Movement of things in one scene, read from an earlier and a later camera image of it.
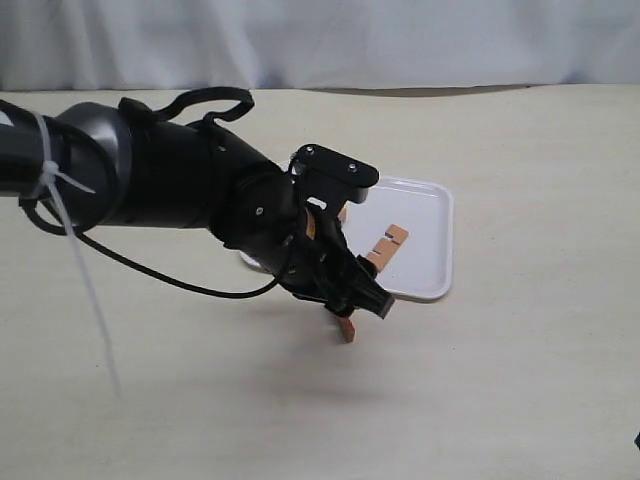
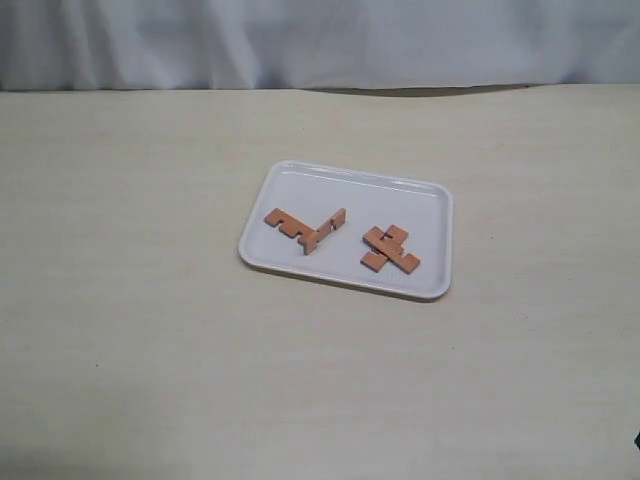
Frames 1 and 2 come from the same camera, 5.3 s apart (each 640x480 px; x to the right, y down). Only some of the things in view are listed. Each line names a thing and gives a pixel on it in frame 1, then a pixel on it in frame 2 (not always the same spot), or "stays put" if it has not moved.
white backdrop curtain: [282, 45] stays put
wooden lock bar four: [348, 329] to [390, 249]
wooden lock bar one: [386, 248] stays put
